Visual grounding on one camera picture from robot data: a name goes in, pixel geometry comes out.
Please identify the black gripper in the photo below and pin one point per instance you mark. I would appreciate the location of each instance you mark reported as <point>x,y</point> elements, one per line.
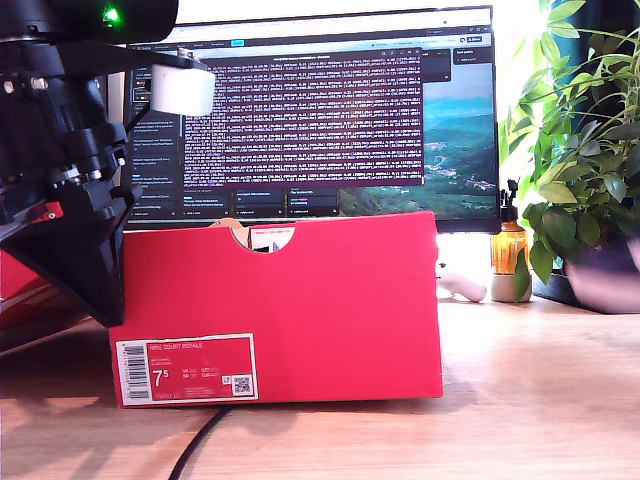
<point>60,135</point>

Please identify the red Nike shoebox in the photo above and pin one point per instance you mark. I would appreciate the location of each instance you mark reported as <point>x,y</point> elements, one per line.
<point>300,315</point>

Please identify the blue suede shoe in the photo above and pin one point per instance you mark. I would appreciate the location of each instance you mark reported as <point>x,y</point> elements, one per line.
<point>605,280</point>

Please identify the brown cardboard insert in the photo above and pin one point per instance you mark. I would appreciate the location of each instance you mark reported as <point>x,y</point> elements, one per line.
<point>235,232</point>

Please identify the large computer monitor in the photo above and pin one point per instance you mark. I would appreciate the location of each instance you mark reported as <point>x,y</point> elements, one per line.
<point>325,125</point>

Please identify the white plastic device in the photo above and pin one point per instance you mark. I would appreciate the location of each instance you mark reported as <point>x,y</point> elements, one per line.
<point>462,287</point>

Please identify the beige round pot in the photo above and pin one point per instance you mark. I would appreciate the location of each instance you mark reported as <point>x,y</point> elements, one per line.
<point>502,289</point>

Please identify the amber pump bottle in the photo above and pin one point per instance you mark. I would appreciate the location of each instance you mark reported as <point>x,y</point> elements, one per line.
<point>509,250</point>

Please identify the black plant tray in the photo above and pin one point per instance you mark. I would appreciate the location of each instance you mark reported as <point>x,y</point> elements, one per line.
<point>550,290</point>

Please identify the green leafy plant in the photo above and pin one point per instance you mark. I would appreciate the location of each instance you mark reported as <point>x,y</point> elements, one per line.
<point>580,165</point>

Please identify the dark teal curtain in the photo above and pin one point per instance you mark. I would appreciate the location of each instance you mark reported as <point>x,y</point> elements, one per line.
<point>605,15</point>

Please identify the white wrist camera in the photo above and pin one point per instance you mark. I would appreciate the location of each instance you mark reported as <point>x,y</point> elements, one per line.
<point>182,90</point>

